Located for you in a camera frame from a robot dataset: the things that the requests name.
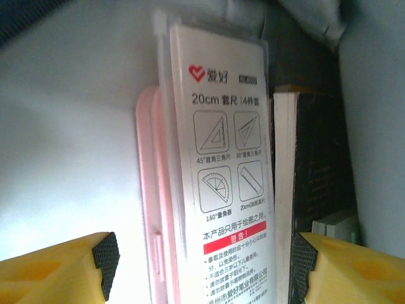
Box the white ruler set package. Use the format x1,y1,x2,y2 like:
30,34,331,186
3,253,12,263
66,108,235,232
151,9,277,304

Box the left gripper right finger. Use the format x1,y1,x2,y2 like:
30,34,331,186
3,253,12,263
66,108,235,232
289,232,405,304

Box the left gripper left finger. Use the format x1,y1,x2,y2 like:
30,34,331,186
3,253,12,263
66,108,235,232
0,232,121,304

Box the pink pencil case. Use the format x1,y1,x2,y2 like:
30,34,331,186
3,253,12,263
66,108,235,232
135,84,190,304

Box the black book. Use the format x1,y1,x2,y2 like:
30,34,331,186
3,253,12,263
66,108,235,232
272,82,360,304

